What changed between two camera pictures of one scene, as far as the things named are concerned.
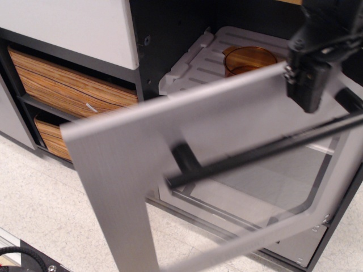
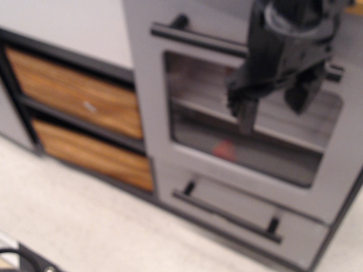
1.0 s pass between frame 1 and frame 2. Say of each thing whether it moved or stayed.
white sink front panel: stayed
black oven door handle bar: moved
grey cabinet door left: stayed
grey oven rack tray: moved
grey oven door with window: moved
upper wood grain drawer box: stayed
